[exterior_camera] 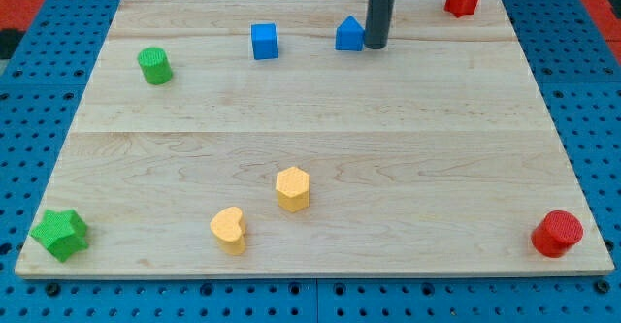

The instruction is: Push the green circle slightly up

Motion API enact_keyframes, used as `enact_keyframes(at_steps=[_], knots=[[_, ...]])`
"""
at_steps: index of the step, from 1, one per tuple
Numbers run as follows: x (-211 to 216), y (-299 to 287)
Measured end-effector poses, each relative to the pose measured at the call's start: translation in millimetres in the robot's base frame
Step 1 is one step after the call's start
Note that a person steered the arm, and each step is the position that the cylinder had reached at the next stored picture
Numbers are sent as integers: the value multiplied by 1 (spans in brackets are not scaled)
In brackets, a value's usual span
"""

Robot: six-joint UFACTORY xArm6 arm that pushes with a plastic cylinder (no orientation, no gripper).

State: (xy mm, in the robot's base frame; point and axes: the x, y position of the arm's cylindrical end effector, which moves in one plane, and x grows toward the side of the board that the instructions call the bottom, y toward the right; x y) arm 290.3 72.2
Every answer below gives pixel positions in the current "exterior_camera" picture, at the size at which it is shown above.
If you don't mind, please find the yellow hexagon block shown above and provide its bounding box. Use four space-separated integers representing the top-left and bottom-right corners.
276 166 310 213

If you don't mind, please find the light wooden board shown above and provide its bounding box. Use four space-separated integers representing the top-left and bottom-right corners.
15 0 614 279

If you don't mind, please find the yellow heart block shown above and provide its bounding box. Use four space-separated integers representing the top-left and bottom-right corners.
210 206 246 255

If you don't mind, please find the blue cube block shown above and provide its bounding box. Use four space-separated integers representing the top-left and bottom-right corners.
250 23 278 60

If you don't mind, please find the blue house-shaped block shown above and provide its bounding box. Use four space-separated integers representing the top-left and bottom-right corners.
335 16 365 51

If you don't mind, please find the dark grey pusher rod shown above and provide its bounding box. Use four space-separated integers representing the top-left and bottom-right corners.
364 0 395 49

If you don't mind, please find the green cylinder block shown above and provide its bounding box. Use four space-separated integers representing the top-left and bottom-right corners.
137 47 173 85

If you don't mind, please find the green star block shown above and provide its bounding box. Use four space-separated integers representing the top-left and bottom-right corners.
29 210 88 263

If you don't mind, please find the red cylinder block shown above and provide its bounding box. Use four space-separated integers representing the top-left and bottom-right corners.
531 210 584 258

